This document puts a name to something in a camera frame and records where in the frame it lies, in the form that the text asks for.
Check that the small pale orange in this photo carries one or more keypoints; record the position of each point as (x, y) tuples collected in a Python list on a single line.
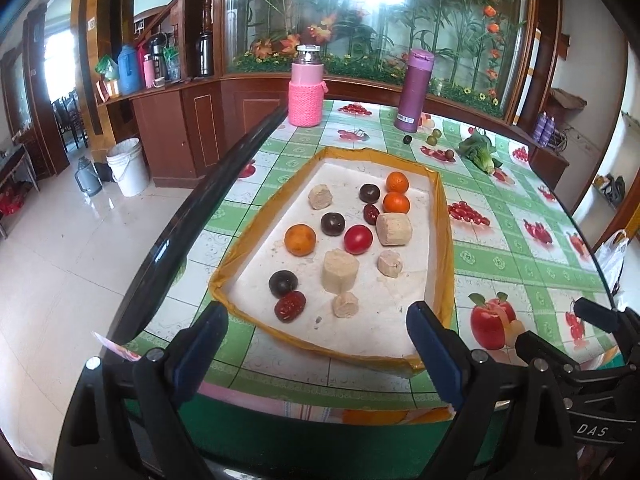
[(300, 240)]

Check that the bok choy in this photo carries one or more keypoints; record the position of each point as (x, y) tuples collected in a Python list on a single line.
[(477, 147)]

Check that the white plastic bag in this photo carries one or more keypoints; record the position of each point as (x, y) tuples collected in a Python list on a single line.
[(610, 257)]

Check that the pink knitted jar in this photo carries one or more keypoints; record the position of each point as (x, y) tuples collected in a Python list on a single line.
[(306, 89)]

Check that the grey kettle on floor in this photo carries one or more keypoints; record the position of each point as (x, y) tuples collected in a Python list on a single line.
[(87, 178)]

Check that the white bucket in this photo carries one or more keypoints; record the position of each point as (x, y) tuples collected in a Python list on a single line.
[(128, 167)]

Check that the dark plum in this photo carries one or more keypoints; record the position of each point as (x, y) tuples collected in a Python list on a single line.
[(282, 283)]

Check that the large orange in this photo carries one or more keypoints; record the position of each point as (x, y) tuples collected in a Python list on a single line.
[(396, 182)]

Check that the red tomato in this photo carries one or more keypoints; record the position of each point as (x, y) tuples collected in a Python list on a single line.
[(357, 239)]

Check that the white foam tray yellow tape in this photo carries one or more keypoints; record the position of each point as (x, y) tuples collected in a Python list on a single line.
[(377, 335)]

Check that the small sugarcane chunk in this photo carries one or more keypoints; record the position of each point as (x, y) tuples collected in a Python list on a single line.
[(389, 263)]

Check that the large sugarcane chunk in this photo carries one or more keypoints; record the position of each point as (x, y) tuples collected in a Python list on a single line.
[(339, 271)]

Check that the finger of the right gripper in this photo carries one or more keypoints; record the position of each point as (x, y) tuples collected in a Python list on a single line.
[(530, 347), (623, 325)]

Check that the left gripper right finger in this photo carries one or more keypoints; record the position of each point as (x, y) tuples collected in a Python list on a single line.
[(536, 440)]

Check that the purple thermos bottle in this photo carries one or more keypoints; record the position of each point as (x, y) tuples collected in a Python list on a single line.
[(417, 79)]

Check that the red jujube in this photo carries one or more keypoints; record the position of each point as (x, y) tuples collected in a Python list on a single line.
[(370, 214), (290, 306)]

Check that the small sugarcane piece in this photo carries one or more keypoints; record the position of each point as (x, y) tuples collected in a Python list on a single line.
[(345, 305)]

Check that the wooden cabinet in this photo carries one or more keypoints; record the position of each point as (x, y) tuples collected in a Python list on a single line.
[(186, 128)]

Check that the purple bottles pair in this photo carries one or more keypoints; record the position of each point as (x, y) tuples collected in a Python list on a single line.
[(544, 129)]

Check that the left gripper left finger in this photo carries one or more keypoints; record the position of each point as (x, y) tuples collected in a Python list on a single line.
[(123, 420)]

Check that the dark passion fruit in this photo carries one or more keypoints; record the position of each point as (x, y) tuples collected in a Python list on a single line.
[(332, 224), (369, 193)]

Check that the red jujube front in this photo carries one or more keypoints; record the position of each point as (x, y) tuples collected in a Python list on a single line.
[(370, 214)]

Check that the blue jug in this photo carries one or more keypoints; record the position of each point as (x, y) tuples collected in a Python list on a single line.
[(130, 79)]

